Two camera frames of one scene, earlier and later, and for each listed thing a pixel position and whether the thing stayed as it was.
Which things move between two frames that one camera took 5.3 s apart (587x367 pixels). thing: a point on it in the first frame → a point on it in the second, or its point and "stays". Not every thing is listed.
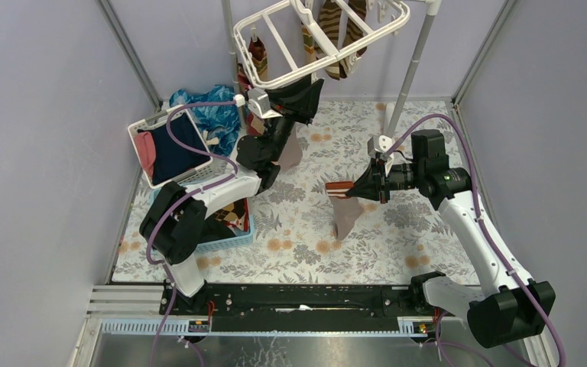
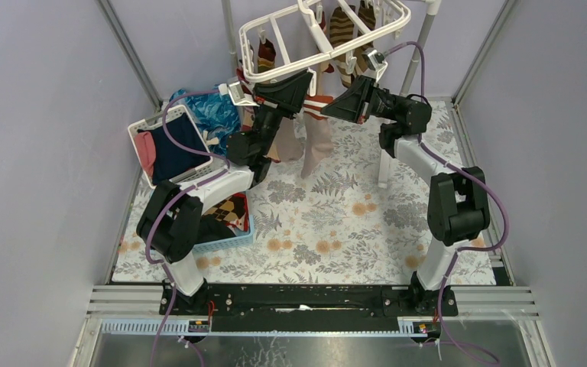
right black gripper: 369,185 → 356,102
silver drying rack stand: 432,11 stays
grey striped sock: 346,209 → 317,132
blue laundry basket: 238,239 stays
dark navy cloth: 171,158 stays
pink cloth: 147,147 stays
